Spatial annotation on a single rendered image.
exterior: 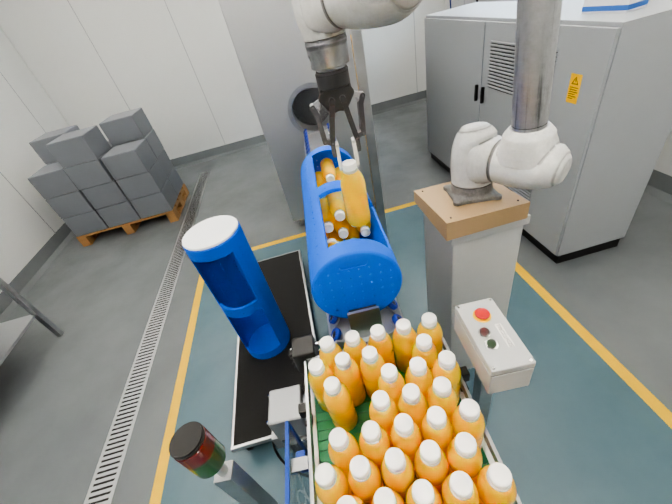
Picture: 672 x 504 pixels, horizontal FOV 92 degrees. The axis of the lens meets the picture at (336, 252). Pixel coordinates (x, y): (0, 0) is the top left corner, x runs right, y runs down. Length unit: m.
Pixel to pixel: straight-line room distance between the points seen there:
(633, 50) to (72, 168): 4.65
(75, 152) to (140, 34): 2.28
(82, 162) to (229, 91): 2.51
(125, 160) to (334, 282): 3.61
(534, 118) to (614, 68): 1.05
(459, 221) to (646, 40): 1.34
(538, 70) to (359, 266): 0.73
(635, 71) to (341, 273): 1.82
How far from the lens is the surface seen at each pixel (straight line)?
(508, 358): 0.86
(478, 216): 1.31
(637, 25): 2.22
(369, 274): 0.99
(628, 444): 2.13
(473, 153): 1.30
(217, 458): 0.75
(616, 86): 2.27
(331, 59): 0.78
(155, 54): 6.08
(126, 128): 4.66
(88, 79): 6.43
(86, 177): 4.58
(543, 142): 1.21
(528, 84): 1.17
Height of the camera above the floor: 1.81
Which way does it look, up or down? 38 degrees down
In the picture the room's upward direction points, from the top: 15 degrees counter-clockwise
